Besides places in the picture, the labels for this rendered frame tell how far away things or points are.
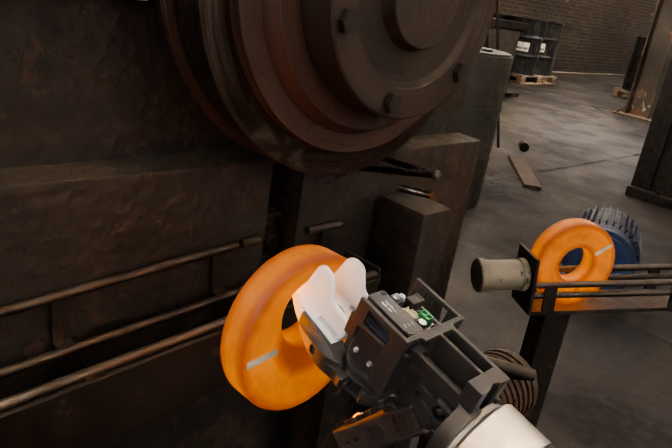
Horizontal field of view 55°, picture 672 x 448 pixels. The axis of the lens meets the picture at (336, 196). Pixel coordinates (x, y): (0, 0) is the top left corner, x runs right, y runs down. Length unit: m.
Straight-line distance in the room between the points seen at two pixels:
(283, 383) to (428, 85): 0.38
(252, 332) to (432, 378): 0.16
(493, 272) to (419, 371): 0.67
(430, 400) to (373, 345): 0.06
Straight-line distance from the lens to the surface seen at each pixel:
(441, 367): 0.51
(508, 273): 1.16
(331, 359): 0.53
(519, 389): 1.19
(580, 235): 1.20
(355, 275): 0.57
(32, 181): 0.73
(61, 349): 0.79
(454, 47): 0.81
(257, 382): 0.59
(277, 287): 0.56
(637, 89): 9.71
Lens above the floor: 1.11
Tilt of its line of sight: 18 degrees down
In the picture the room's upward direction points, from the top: 9 degrees clockwise
